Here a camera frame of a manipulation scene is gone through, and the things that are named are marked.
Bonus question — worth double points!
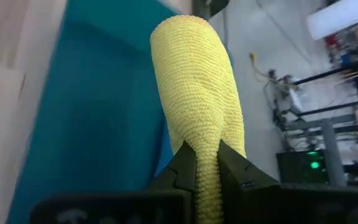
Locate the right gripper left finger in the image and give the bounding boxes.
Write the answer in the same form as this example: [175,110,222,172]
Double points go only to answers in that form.
[149,140,198,192]

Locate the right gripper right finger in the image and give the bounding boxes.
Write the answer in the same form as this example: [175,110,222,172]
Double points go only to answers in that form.
[218,139,280,202]

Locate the yellow microfiber towel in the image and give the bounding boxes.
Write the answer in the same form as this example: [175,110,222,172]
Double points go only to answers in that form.
[149,14,247,224]

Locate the blue plastic basket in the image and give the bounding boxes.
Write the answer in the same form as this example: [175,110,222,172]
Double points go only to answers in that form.
[6,0,236,224]

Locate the black box with green light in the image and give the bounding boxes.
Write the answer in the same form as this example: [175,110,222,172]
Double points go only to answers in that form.
[275,149,331,184]

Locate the metal equipment rack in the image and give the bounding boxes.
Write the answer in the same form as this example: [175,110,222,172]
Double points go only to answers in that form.
[262,18,358,188]

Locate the red storage bins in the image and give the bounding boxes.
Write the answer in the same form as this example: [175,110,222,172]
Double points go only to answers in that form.
[324,32,342,51]

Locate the white building pillar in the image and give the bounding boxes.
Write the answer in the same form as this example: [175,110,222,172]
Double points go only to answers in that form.
[306,0,358,41]

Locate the yellow floor cable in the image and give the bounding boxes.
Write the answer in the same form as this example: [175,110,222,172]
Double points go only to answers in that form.
[249,52,291,88]

